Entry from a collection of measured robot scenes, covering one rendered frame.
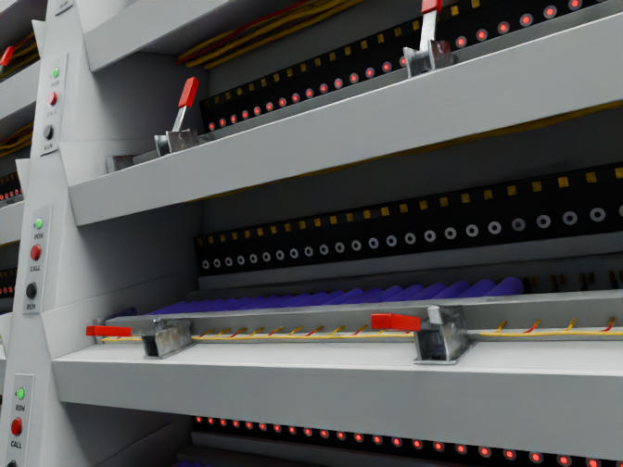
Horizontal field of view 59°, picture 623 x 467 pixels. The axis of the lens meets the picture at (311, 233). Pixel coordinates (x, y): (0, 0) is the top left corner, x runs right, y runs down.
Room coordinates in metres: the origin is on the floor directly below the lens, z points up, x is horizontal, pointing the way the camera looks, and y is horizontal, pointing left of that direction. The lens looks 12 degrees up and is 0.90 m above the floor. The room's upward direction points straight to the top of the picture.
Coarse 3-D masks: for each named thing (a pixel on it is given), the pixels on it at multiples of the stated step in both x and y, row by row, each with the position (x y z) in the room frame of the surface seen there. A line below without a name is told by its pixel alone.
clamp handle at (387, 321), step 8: (432, 312) 0.34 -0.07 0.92; (440, 312) 0.34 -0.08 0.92; (376, 320) 0.29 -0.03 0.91; (384, 320) 0.29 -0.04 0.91; (392, 320) 0.29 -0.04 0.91; (400, 320) 0.30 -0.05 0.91; (408, 320) 0.30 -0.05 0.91; (416, 320) 0.31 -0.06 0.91; (432, 320) 0.35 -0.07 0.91; (440, 320) 0.34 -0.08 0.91; (376, 328) 0.29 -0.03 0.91; (384, 328) 0.29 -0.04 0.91; (392, 328) 0.29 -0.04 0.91; (400, 328) 0.30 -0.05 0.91; (408, 328) 0.30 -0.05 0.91; (416, 328) 0.31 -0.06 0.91; (424, 328) 0.32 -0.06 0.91; (432, 328) 0.33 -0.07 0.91
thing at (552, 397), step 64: (448, 256) 0.50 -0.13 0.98; (512, 256) 0.47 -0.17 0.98; (576, 256) 0.44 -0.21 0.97; (64, 320) 0.60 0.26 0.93; (64, 384) 0.59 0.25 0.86; (128, 384) 0.52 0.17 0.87; (192, 384) 0.47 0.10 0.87; (256, 384) 0.42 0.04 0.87; (320, 384) 0.39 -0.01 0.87; (384, 384) 0.36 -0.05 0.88; (448, 384) 0.33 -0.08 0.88; (512, 384) 0.31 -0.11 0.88; (576, 384) 0.29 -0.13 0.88; (512, 448) 0.32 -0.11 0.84; (576, 448) 0.30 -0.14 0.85
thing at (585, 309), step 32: (128, 320) 0.59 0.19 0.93; (192, 320) 0.53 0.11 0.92; (224, 320) 0.50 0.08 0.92; (256, 320) 0.48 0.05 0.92; (288, 320) 0.46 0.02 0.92; (320, 320) 0.44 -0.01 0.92; (352, 320) 0.42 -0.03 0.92; (480, 320) 0.36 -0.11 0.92; (512, 320) 0.35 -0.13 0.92; (544, 320) 0.34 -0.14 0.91; (576, 320) 0.33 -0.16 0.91; (608, 320) 0.32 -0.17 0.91
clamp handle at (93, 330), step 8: (160, 320) 0.50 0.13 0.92; (88, 328) 0.45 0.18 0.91; (96, 328) 0.45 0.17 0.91; (104, 328) 0.45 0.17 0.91; (112, 328) 0.46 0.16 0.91; (120, 328) 0.47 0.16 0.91; (128, 328) 0.47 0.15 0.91; (160, 328) 0.50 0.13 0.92; (120, 336) 0.47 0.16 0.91; (128, 336) 0.47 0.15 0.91
